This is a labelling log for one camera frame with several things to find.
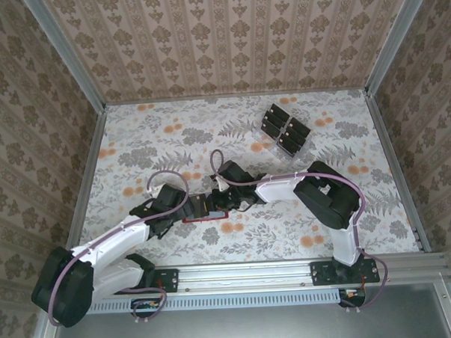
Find red card holder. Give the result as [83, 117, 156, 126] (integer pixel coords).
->
[181, 209, 230, 225]

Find aluminium corner post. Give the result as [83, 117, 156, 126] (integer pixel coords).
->
[359, 0, 439, 96]
[19, 0, 108, 115]

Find black credit card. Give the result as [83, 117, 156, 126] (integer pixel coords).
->
[282, 123, 308, 147]
[191, 193, 209, 217]
[269, 102, 291, 120]
[278, 133, 304, 161]
[260, 120, 284, 142]
[287, 115, 311, 134]
[263, 110, 287, 130]

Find floral table cover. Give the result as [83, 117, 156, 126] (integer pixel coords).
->
[67, 86, 421, 271]

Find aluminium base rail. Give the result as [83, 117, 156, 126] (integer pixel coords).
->
[46, 251, 449, 300]

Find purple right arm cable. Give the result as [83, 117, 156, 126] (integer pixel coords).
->
[208, 142, 392, 320]

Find grey metal panel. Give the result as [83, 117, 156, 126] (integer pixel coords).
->
[27, 280, 451, 338]

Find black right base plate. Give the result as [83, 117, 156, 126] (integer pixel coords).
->
[310, 258, 381, 287]

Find clear acrylic card stand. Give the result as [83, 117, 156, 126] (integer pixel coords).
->
[249, 100, 314, 163]

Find small black connector board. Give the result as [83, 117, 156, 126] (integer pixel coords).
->
[130, 297, 162, 319]
[337, 286, 369, 310]

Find white slotted cable duct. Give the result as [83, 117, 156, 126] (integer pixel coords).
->
[60, 287, 347, 318]

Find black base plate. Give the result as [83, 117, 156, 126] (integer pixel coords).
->
[310, 258, 381, 287]
[111, 267, 180, 296]

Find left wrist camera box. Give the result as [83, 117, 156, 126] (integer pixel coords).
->
[155, 182, 188, 213]

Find aluminium side rail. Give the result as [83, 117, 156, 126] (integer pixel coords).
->
[363, 87, 433, 256]
[60, 105, 114, 251]

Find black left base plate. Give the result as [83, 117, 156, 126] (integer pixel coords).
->
[111, 267, 180, 296]

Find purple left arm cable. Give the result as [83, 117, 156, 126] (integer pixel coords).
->
[40, 169, 195, 330]

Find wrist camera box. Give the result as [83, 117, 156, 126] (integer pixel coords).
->
[213, 159, 253, 192]
[155, 182, 188, 213]

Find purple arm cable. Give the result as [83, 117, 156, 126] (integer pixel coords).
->
[40, 169, 195, 330]
[208, 142, 392, 320]

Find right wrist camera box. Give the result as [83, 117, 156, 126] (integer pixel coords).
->
[213, 159, 253, 192]

